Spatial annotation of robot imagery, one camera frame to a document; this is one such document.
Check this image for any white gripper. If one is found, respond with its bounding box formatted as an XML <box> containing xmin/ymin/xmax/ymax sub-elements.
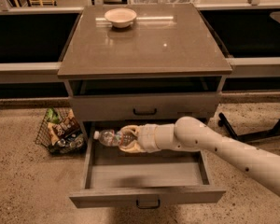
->
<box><xmin>119</xmin><ymin>124</ymin><xmax>160</xmax><ymax>153</ymax></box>

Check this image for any clear plastic water bottle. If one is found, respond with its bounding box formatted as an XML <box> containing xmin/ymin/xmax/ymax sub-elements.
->
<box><xmin>93</xmin><ymin>130</ymin><xmax>136</xmax><ymax>147</ymax></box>

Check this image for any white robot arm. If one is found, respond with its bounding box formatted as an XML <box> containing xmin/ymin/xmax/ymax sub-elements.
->
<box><xmin>120</xmin><ymin>117</ymin><xmax>280</xmax><ymax>197</ymax></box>

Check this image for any closed grey upper drawer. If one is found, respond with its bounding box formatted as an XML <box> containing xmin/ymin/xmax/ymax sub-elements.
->
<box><xmin>69</xmin><ymin>92</ymin><xmax>220</xmax><ymax>121</ymax></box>

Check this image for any open grey middle drawer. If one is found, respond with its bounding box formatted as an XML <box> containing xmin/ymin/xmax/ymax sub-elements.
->
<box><xmin>70</xmin><ymin>121</ymin><xmax>226</xmax><ymax>209</ymax></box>

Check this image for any grey cabinet with counter top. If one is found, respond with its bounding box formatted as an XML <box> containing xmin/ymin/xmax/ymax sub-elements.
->
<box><xmin>58</xmin><ymin>4</ymin><xmax>231</xmax><ymax>137</ymax></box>

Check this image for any brown snack bag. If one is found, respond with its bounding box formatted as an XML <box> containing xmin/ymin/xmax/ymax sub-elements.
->
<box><xmin>48</xmin><ymin>110</ymin><xmax>79</xmax><ymax>145</ymax></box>

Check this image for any green snack bag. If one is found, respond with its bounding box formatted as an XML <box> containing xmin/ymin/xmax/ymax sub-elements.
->
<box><xmin>46</xmin><ymin>108</ymin><xmax>61</xmax><ymax>124</ymax></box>

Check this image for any white ceramic bowl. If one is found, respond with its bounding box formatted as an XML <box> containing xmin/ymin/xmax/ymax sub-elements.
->
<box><xmin>105</xmin><ymin>8</ymin><xmax>137</xmax><ymax>28</ymax></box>

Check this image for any grey metal railing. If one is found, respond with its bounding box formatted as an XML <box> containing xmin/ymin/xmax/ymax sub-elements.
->
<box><xmin>0</xmin><ymin>0</ymin><xmax>280</xmax><ymax>83</ymax></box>

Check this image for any black wheeled stand base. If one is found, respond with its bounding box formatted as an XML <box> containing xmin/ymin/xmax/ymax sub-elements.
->
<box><xmin>217</xmin><ymin>113</ymin><xmax>280</xmax><ymax>143</ymax></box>

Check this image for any wire basket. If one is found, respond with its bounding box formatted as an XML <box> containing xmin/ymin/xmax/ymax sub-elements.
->
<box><xmin>35</xmin><ymin>107</ymin><xmax>87</xmax><ymax>155</ymax></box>

